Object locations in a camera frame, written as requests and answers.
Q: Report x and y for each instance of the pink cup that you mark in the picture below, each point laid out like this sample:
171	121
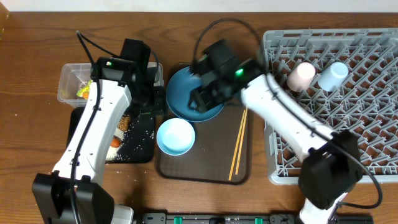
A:
301	77

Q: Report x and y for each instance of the brown serving tray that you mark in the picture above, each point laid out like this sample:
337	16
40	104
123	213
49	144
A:
210	158

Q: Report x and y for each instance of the dark blue plate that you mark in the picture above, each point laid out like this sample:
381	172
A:
178	94

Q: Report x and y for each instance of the wooden chopstick left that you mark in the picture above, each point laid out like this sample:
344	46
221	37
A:
236	145

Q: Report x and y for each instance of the light blue cup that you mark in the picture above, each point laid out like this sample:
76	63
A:
333	76

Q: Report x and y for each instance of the wooden chopstick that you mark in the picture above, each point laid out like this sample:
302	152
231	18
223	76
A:
241	140
236	145

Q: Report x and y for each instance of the orange carrot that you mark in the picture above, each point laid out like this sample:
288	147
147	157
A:
116	142

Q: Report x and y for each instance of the yellow green snack wrapper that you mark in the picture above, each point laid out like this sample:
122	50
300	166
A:
85	91

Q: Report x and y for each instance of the grey dishwasher rack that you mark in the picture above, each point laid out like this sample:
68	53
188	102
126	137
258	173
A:
366	101

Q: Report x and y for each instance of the clear plastic bin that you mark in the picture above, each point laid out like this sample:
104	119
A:
76	76

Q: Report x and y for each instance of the brown textured food piece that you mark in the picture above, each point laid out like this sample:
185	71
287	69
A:
124	123

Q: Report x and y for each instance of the black tray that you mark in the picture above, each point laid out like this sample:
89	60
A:
143	143

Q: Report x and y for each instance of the white rice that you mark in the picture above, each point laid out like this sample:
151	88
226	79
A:
118	146

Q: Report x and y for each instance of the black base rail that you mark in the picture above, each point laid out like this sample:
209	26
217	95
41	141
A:
162	218

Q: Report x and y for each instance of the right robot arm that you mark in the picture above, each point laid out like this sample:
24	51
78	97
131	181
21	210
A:
330	160

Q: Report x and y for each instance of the light blue rice bowl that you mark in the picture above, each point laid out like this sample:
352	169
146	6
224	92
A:
175	137

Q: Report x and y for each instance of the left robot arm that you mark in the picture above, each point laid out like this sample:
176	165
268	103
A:
73	192

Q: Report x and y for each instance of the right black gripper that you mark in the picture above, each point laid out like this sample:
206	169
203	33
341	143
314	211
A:
201	97

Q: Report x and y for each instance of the wooden chopstick right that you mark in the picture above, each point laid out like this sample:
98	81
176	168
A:
241	140

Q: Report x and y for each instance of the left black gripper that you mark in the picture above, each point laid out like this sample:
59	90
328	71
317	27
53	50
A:
154	101

